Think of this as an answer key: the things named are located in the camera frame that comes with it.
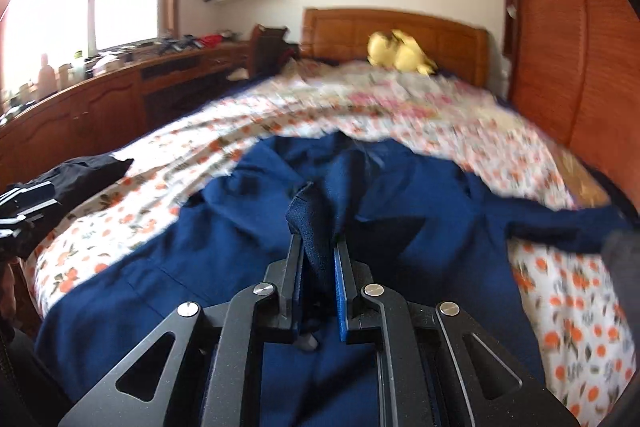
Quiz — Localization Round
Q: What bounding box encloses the wooden desk cabinet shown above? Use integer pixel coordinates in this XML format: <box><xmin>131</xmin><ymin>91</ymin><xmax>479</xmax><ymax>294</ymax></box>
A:
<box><xmin>0</xmin><ymin>41</ymin><xmax>251</xmax><ymax>180</ymax></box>

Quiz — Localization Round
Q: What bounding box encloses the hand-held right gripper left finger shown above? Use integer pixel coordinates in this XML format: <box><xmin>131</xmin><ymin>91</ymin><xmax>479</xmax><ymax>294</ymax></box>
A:
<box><xmin>57</xmin><ymin>234</ymin><xmax>321</xmax><ymax>427</ymax></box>

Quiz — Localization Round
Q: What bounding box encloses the wooden wardrobe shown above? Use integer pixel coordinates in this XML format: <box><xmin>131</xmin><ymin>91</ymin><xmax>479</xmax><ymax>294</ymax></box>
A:
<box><xmin>502</xmin><ymin>0</ymin><xmax>640</xmax><ymax>208</ymax></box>

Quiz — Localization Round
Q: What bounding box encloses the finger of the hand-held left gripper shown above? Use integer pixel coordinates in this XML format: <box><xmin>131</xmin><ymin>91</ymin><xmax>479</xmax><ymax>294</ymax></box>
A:
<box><xmin>0</xmin><ymin>214</ymin><xmax>31</xmax><ymax>238</ymax></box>
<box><xmin>0</xmin><ymin>183</ymin><xmax>58</xmax><ymax>212</ymax></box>

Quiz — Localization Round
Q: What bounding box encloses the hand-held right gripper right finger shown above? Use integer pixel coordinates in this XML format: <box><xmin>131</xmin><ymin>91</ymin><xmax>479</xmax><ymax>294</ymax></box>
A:
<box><xmin>332</xmin><ymin>236</ymin><xmax>581</xmax><ymax>427</ymax></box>

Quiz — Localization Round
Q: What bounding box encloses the black cloth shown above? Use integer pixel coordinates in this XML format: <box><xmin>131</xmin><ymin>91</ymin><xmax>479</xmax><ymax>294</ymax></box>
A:
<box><xmin>20</xmin><ymin>157</ymin><xmax>135</xmax><ymax>208</ymax></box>

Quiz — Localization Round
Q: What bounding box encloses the orange print bed sheet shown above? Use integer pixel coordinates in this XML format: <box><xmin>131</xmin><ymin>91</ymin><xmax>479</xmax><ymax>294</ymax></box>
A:
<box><xmin>25</xmin><ymin>57</ymin><xmax>640</xmax><ymax>427</ymax></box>

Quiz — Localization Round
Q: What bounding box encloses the yellow plush toy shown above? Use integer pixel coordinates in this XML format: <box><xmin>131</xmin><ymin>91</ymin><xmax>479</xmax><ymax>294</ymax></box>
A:
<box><xmin>367</xmin><ymin>29</ymin><xmax>440</xmax><ymax>75</ymax></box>

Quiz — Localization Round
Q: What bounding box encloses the pale plastic bottle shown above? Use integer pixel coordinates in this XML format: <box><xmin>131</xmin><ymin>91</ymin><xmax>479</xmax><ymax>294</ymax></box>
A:
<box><xmin>39</xmin><ymin>54</ymin><xmax>57</xmax><ymax>95</ymax></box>

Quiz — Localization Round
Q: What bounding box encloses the wooden headboard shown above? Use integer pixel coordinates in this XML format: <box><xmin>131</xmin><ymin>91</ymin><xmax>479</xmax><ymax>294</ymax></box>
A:
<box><xmin>301</xmin><ymin>8</ymin><xmax>490</xmax><ymax>88</ymax></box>

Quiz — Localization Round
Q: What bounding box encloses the navy blue garment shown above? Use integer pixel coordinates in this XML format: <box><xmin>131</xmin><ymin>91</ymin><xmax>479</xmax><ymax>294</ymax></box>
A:
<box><xmin>35</xmin><ymin>132</ymin><xmax>631</xmax><ymax>427</ymax></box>

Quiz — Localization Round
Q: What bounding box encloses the pink floral quilt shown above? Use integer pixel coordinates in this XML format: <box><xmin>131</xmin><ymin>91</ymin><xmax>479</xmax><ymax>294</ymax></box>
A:
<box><xmin>280</xmin><ymin>57</ymin><xmax>506</xmax><ymax>120</ymax></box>

